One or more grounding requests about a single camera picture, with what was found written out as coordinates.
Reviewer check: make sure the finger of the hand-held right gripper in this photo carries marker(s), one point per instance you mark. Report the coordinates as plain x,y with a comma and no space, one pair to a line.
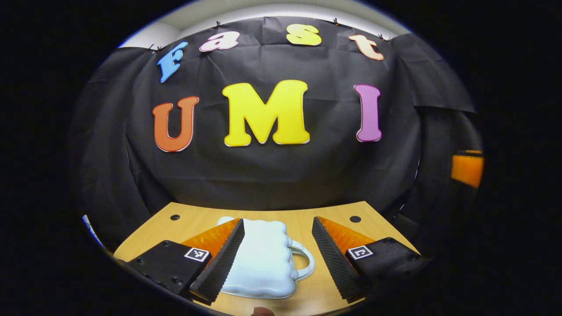
467,169

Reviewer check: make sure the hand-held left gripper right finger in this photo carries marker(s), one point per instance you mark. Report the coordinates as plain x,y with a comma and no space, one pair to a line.
331,259

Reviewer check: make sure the white quilted suitcase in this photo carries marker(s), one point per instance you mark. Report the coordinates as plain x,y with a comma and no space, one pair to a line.
263,259

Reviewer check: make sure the black backdrop cloth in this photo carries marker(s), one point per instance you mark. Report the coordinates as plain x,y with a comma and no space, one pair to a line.
263,175

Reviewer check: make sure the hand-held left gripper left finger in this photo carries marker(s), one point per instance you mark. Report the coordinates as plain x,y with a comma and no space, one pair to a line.
224,263

